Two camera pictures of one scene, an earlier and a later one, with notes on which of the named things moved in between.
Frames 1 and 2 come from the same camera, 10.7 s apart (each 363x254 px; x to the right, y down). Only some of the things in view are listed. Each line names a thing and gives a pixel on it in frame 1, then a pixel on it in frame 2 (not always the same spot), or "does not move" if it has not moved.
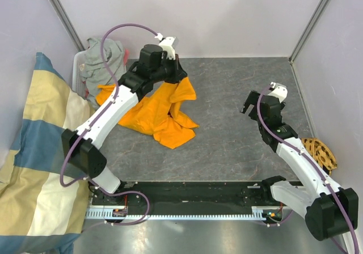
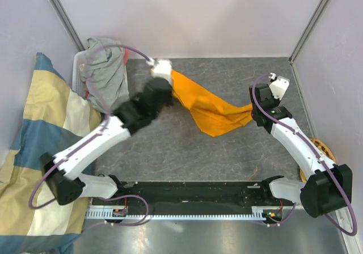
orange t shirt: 157,113 → 215,116
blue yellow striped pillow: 38,214 does not move
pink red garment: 126,56 does not move
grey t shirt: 96,71 does not move
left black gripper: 180,74 → 171,97
